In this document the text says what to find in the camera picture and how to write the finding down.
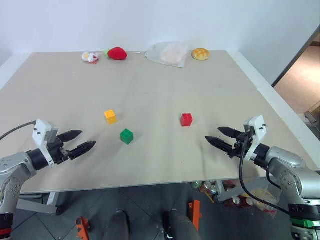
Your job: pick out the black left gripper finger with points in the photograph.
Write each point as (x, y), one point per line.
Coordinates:
(70, 135)
(82, 149)

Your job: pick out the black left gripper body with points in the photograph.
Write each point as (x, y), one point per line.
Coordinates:
(58, 150)

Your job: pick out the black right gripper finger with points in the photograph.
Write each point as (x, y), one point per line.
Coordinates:
(220, 144)
(228, 131)

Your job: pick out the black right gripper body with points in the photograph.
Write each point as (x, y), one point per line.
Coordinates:
(240, 146)

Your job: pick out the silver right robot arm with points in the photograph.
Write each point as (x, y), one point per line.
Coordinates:
(290, 172)

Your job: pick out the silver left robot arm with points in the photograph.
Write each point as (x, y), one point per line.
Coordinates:
(15, 165)

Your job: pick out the red toy block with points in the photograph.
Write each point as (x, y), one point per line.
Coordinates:
(186, 119)

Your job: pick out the yellow toy block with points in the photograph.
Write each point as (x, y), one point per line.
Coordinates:
(110, 116)

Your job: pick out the green toy block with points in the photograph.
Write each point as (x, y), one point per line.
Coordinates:
(126, 136)

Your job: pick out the pile of drink cans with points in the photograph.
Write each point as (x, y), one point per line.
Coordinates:
(222, 191)

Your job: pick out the yellow snack bag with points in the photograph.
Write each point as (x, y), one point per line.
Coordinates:
(263, 198)

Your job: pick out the orange black clamp stand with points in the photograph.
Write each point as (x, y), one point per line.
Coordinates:
(195, 213)
(82, 228)

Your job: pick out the small white plush toy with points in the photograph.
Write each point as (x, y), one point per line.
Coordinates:
(90, 57)

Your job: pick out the golden melon bun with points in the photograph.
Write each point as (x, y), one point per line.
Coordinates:
(200, 54)

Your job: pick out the dark rounded left foot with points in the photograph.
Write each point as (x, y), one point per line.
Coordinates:
(117, 226)

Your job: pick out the dark rounded foot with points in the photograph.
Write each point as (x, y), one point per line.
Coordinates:
(178, 226)
(117, 226)

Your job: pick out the dark rounded right foot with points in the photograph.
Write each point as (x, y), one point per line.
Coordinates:
(178, 226)

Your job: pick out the red plush strawberry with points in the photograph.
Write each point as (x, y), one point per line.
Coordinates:
(117, 53)

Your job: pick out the clear plastic bag with bread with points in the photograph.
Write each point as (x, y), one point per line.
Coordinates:
(170, 53)

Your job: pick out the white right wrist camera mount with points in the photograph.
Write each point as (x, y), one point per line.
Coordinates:
(256, 135)

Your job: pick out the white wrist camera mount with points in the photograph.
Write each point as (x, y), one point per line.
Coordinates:
(256, 135)
(42, 135)

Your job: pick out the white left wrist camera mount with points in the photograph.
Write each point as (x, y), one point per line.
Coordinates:
(42, 135)

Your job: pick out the white table leg frame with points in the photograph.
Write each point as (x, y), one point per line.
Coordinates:
(40, 203)

